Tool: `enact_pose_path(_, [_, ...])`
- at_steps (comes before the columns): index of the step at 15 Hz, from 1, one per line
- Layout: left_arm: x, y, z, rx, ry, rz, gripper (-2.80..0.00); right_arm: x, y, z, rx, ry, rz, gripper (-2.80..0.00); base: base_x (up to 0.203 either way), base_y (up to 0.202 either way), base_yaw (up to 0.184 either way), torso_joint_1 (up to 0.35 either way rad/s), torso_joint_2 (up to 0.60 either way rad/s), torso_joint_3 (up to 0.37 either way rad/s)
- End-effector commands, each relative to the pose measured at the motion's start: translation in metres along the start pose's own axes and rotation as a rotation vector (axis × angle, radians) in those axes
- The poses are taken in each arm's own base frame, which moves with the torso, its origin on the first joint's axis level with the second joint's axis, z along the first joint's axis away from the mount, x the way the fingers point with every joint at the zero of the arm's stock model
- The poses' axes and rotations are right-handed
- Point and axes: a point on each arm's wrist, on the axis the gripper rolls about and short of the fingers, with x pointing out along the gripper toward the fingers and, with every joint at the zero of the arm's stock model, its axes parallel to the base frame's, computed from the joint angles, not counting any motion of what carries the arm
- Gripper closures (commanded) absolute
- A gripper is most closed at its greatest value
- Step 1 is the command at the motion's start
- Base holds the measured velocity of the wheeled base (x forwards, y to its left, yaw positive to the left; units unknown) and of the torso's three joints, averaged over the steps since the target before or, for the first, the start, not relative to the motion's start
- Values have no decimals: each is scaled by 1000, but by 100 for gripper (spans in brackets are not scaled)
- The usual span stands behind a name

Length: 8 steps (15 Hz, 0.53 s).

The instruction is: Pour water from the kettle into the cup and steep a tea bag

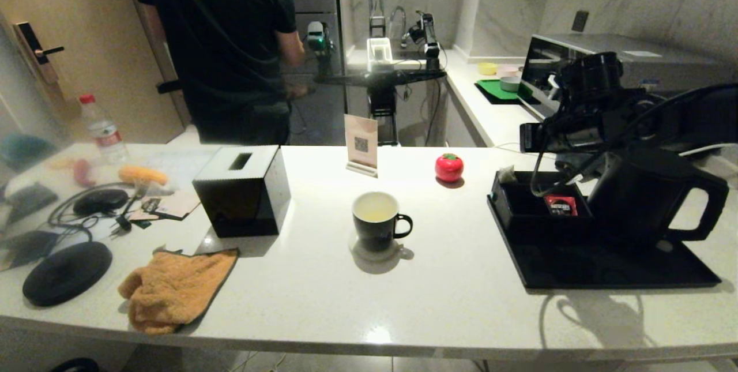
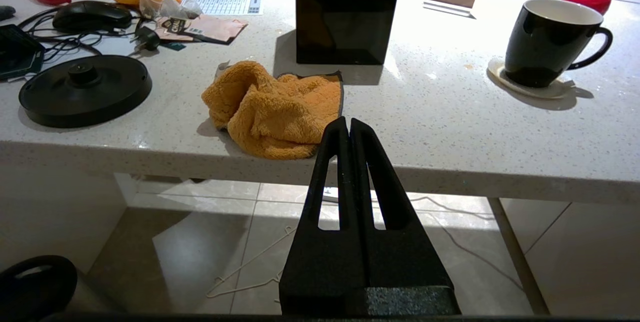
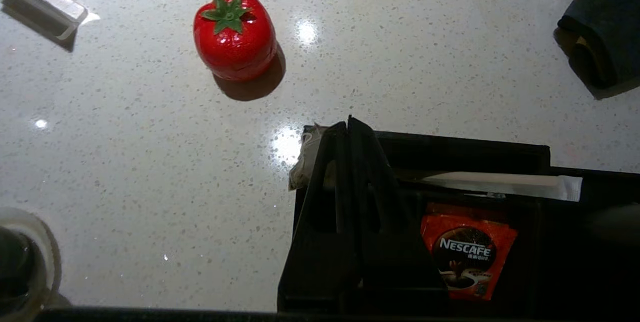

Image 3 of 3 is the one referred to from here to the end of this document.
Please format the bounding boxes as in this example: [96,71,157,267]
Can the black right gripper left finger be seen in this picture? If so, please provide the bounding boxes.
[277,122,349,313]

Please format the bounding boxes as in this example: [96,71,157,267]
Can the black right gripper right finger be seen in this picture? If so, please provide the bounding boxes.
[349,116,449,313]

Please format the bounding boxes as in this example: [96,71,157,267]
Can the clear plastic wrapper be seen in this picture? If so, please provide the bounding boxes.
[288,125,331,192]

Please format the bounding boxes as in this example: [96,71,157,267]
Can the red Nescafe coffee sachet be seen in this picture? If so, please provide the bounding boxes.
[420,202,518,302]

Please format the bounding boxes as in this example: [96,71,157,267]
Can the black compartment box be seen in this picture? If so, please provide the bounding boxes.
[277,130,551,313]

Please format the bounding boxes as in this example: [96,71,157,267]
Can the white paper stick packet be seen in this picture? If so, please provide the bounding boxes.
[420,171,583,202]

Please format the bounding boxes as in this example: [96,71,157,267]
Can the red tomato-shaped timer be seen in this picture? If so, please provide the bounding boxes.
[193,0,277,81]

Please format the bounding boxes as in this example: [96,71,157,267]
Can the black serving tray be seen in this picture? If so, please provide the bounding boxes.
[550,166,640,208]

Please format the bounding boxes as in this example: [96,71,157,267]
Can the white round coaster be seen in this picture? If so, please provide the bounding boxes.
[0,207,63,322]

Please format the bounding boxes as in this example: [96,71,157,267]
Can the dark grey cloth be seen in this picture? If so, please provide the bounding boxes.
[557,0,640,90]

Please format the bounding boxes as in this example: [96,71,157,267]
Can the QR code sign stand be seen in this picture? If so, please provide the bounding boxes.
[0,0,88,40]

